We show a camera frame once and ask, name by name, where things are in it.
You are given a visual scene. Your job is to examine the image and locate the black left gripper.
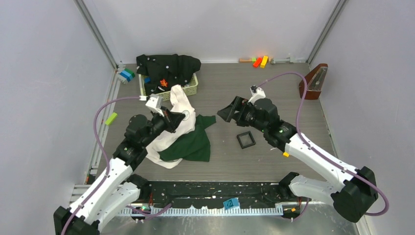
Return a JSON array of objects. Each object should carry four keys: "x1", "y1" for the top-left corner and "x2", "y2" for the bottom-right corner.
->
[{"x1": 141, "y1": 107, "x2": 185, "y2": 148}]

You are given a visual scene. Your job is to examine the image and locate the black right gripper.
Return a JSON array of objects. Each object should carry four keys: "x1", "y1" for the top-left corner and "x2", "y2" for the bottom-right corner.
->
[{"x1": 217, "y1": 96, "x2": 267, "y2": 133}]

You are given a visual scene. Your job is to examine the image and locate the white and green t-shirt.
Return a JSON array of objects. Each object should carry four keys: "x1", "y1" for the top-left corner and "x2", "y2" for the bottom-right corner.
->
[{"x1": 146, "y1": 85, "x2": 216, "y2": 169}]

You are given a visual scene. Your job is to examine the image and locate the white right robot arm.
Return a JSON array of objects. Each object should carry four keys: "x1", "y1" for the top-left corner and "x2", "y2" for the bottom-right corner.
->
[{"x1": 217, "y1": 96, "x2": 379, "y2": 223}]

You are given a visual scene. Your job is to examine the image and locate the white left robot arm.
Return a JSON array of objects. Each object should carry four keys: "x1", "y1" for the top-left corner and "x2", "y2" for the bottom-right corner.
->
[{"x1": 53, "y1": 107, "x2": 189, "y2": 235}]

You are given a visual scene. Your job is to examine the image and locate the black garment in basket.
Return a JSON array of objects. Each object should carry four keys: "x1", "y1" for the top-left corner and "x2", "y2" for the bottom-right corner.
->
[{"x1": 136, "y1": 54, "x2": 201, "y2": 94}]

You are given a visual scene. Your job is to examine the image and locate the yellow-green perforated basket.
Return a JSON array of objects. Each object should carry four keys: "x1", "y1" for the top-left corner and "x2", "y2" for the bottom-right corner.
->
[{"x1": 138, "y1": 72, "x2": 199, "y2": 101}]

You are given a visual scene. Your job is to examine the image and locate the blue and green block stack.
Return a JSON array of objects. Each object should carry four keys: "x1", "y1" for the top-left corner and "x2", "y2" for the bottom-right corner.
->
[{"x1": 117, "y1": 69, "x2": 136, "y2": 84}]

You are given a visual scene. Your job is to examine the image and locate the lime green block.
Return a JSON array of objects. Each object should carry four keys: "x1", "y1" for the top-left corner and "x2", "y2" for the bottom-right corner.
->
[{"x1": 105, "y1": 112, "x2": 118, "y2": 125}]

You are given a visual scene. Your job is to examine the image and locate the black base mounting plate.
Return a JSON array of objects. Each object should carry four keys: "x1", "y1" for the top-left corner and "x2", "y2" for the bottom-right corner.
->
[{"x1": 117, "y1": 180, "x2": 312, "y2": 210}]

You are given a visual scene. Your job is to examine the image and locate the brown wooden metronome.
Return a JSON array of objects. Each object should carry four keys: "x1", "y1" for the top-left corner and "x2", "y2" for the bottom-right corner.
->
[{"x1": 299, "y1": 64, "x2": 328, "y2": 100}]

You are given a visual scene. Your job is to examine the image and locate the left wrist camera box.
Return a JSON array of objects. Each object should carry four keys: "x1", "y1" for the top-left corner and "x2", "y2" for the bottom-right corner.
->
[{"x1": 145, "y1": 94, "x2": 163, "y2": 116}]

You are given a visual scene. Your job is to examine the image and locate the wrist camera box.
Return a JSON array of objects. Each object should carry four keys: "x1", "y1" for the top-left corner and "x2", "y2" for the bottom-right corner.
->
[
  {"x1": 248, "y1": 86, "x2": 266, "y2": 104},
  {"x1": 145, "y1": 94, "x2": 163, "y2": 116}
]

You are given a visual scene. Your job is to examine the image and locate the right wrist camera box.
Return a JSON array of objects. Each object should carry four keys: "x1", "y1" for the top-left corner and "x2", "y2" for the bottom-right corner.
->
[{"x1": 248, "y1": 86, "x2": 266, "y2": 104}]

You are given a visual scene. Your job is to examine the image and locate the wooden block at wall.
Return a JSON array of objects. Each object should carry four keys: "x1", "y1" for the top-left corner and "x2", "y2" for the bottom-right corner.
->
[{"x1": 239, "y1": 58, "x2": 252, "y2": 63}]

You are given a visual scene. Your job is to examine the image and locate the orange block at wall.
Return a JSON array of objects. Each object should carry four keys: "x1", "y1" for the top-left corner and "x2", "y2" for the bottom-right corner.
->
[{"x1": 253, "y1": 57, "x2": 262, "y2": 68}]

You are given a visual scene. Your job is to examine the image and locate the yellow block at wall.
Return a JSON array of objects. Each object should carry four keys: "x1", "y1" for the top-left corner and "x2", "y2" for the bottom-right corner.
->
[{"x1": 260, "y1": 56, "x2": 269, "y2": 68}]

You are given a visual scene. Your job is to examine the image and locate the teal block on rail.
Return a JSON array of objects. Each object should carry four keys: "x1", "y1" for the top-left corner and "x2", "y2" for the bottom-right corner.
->
[{"x1": 223, "y1": 198, "x2": 239, "y2": 210}]

